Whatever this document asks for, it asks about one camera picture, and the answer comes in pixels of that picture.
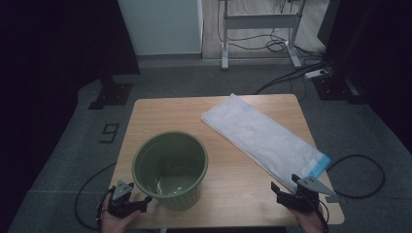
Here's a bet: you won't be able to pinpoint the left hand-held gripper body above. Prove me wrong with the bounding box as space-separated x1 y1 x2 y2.
107 180 141 219

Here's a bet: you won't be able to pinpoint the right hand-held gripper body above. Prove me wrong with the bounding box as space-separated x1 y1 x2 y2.
277 177 336 214

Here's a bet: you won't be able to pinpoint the green plastic bin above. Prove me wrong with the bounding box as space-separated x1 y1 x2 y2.
130 130 209 212

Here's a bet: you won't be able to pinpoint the white plastic bag blue band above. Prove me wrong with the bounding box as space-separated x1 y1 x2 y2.
201 92 332 192

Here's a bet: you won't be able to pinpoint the person's left hand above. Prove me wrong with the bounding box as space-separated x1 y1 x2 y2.
100 195 143 233

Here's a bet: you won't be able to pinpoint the person's right hand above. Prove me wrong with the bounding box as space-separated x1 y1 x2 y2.
290 206 328 233

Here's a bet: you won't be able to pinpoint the black stand base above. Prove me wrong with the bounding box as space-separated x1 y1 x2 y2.
87 76 134 111
312 76 367 105

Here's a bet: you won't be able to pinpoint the white power strip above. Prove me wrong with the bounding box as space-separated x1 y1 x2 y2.
304 68 328 80

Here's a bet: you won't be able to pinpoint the black curtain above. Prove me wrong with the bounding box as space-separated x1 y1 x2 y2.
319 0 412 153
0 0 141 137

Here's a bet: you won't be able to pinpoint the white cabinet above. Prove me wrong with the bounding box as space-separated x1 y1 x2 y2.
117 0 204 56

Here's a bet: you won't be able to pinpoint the left hand-held gripper cable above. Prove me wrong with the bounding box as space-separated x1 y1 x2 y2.
95 187 116 231

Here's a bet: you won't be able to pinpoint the hand-held gripper cable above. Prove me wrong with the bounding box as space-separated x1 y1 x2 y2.
318 199 330 233
95 187 116 231

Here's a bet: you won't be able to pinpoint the right hand-held gripper cable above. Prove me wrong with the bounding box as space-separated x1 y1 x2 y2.
318 199 330 233

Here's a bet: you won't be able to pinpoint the black looped floor cable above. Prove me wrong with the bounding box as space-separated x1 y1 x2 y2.
326 153 387 199
74 162 117 231

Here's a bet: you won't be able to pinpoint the black floor cable bundle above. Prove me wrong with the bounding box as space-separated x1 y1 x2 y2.
253 59 334 96

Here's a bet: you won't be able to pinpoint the tangled black cables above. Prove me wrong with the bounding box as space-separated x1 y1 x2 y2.
217 0 325 59

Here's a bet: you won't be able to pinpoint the white metal desk frame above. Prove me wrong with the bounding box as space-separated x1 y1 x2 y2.
218 0 307 71

